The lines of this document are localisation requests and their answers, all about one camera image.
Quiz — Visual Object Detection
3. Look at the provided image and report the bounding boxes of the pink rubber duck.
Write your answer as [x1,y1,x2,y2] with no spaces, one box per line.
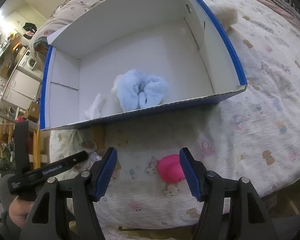
[158,154,185,184]

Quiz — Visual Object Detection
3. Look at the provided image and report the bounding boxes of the beige fluffy plush toy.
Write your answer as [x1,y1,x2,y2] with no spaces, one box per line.
[210,5,238,32]

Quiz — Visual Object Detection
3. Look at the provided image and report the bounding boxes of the person's left hand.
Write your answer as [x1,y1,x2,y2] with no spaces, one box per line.
[8,196,34,228]

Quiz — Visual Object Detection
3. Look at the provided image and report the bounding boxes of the yellow wooden chair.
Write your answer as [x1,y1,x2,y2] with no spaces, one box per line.
[0,120,50,172]

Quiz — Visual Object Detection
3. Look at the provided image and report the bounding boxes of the white brown fluffy sock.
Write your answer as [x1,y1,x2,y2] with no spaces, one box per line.
[84,93,107,120]

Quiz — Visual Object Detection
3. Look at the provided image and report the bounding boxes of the brown cardboard box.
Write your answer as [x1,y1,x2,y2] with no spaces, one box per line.
[24,102,40,123]

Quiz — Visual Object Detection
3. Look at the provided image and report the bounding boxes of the patterned bed cover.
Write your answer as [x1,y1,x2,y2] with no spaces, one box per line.
[50,0,300,229]

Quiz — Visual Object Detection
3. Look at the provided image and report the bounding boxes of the light blue fluffy sock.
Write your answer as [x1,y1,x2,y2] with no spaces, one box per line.
[111,69,168,112]

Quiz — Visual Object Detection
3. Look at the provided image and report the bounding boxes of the white kitchen cabinet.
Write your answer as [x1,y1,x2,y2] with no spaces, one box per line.
[0,69,41,110]

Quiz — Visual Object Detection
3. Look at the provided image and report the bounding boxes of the white washing machine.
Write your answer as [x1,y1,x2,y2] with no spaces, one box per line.
[18,49,40,72]

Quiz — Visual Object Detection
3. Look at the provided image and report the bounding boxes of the blue white cardboard box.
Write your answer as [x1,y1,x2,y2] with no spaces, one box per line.
[40,0,248,130]

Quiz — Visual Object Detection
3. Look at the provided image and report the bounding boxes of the crumpled beige blanket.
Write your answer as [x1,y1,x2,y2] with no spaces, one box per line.
[30,0,106,52]

